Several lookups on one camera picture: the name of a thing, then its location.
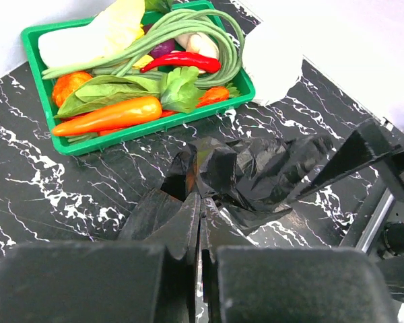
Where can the green long beans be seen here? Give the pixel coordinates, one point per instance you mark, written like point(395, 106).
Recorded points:
point(209, 32)

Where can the crumpled white paper ball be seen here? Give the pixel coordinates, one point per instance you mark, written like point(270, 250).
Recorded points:
point(272, 58)

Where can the orange carrot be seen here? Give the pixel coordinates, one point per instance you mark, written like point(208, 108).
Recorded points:
point(121, 115)

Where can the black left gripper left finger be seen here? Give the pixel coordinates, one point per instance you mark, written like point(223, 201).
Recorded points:
point(153, 280)

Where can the green leafy vegetable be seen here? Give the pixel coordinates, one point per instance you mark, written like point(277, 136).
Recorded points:
point(176, 89)

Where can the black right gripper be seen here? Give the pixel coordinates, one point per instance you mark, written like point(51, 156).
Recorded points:
point(368, 144)

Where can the red chili pepper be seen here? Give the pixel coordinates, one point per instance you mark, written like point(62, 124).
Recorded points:
point(185, 59)

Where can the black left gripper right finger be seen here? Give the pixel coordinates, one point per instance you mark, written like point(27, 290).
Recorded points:
point(244, 283)

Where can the white and yellow cabbage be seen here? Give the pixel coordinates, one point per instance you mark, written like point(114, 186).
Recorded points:
point(110, 32)

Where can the green plastic vegetable tray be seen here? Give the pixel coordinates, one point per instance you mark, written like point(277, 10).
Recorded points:
point(30, 38)

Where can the black trash bag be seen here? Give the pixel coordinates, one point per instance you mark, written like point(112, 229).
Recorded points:
point(250, 178)

